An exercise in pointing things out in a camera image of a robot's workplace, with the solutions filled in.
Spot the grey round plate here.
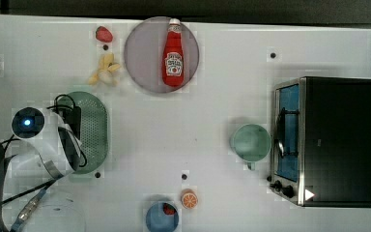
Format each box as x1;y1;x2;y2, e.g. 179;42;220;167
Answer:
124;16;199;94

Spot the red strawberry toy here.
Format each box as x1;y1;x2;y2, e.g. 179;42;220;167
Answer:
96;26;113;43

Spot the green mug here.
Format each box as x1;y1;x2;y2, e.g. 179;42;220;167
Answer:
229;124;271;170

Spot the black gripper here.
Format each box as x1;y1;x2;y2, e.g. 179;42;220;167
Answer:
57;106;81;138

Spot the small strawberry in bowl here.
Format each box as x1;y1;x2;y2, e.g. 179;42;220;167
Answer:
163;203;177;216

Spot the orange slice toy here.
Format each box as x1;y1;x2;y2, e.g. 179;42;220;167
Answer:
181;188;198;209

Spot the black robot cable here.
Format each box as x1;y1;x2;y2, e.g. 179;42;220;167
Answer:
0;94;88;232

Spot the black toaster oven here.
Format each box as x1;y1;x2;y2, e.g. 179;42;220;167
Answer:
268;76;371;208

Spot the blue bowl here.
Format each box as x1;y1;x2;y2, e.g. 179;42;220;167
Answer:
145;201;180;232

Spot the peeled banana toy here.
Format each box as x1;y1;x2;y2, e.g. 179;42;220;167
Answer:
88;53;121;86

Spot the red ketchup bottle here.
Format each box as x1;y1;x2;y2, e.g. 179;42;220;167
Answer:
161;18;185;87

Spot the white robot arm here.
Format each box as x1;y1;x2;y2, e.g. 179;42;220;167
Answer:
0;107;82;232

